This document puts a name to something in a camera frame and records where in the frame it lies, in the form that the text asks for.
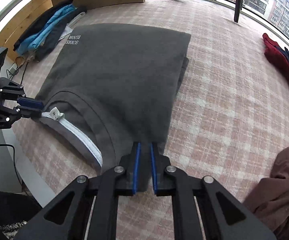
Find grey daisy print t-shirt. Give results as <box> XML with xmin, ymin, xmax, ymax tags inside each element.
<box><xmin>33</xmin><ymin>23</ymin><xmax>192</xmax><ymax>191</ymax></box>

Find black tweed sweater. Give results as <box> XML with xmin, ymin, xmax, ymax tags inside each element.
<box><xmin>0</xmin><ymin>184</ymin><xmax>43</xmax><ymax>240</ymax></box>

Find dark grey folded garment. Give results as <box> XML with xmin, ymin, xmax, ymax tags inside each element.
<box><xmin>35</xmin><ymin>6</ymin><xmax>88</xmax><ymax>62</ymax></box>

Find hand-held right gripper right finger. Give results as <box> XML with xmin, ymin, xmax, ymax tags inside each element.
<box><xmin>150</xmin><ymin>142</ymin><xmax>276</xmax><ymax>240</ymax></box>

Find red garment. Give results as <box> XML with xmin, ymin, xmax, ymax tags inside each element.
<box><xmin>263</xmin><ymin>33</ymin><xmax>289</xmax><ymax>81</ymax></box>

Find blue folded garment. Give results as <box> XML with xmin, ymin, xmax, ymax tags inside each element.
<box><xmin>18</xmin><ymin>5</ymin><xmax>76</xmax><ymax>55</ymax></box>

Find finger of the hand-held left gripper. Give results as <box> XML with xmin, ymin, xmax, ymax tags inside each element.
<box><xmin>0</xmin><ymin>78</ymin><xmax>44</xmax><ymax>109</ymax></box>
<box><xmin>3</xmin><ymin>106</ymin><xmax>42</xmax><ymax>123</ymax></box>

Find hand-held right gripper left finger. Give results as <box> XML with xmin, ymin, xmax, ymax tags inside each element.
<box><xmin>14</xmin><ymin>142</ymin><xmax>142</xmax><ymax>240</ymax></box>

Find pine plank board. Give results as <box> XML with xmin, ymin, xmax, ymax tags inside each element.
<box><xmin>0</xmin><ymin>0</ymin><xmax>53</xmax><ymax>53</ymax></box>

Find white folded cloth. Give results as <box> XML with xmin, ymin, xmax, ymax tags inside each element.
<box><xmin>59</xmin><ymin>12</ymin><xmax>84</xmax><ymax>41</ymax></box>

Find black charging cable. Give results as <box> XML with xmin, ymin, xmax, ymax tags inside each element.
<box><xmin>6</xmin><ymin>56</ymin><xmax>29</xmax><ymax>86</ymax></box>

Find brown garment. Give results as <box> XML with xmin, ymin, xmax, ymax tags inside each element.
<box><xmin>242</xmin><ymin>146</ymin><xmax>289</xmax><ymax>240</ymax></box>

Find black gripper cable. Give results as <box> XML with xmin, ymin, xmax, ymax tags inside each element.
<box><xmin>0</xmin><ymin>142</ymin><xmax>25</xmax><ymax>193</ymax></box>

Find black folded garment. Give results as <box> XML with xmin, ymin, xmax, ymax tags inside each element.
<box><xmin>14</xmin><ymin>1</ymin><xmax>73</xmax><ymax>52</ymax></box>

